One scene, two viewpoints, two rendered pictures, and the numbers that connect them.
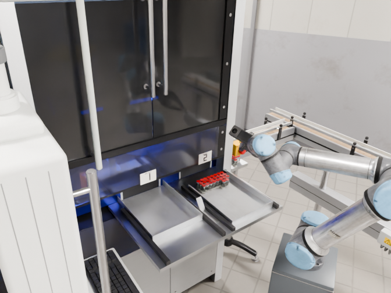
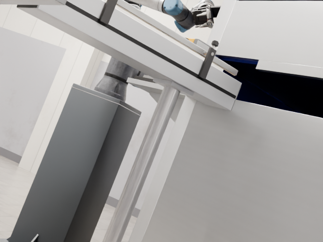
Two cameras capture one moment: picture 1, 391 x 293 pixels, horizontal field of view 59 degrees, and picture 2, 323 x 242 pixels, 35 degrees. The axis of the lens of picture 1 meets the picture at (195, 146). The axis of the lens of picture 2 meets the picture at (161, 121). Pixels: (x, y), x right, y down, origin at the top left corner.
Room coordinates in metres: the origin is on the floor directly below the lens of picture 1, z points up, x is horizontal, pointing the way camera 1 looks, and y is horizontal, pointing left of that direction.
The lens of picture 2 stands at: (3.44, -0.28, 0.64)
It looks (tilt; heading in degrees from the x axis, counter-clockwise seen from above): 3 degrees up; 179
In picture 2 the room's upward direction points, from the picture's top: 22 degrees clockwise
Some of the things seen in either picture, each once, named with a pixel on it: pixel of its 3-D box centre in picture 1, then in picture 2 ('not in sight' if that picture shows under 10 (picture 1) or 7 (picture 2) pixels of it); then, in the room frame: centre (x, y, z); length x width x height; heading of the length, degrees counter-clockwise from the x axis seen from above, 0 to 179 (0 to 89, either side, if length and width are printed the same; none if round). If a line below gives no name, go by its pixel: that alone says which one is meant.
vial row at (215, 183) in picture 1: (215, 183); not in sight; (1.51, -0.11, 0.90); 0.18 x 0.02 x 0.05; 127
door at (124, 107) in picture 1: (96, 83); not in sight; (1.28, 0.38, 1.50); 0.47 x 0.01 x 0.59; 127
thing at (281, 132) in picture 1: (253, 138); (146, 38); (2.05, -0.38, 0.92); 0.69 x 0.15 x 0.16; 127
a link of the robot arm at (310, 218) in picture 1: (313, 229); (123, 64); (1.13, -0.50, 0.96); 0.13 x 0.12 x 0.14; 148
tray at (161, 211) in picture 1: (158, 207); not in sight; (1.31, 0.16, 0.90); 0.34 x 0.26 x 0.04; 37
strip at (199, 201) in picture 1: (207, 210); not in sight; (1.29, -0.06, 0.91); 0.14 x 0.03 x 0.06; 38
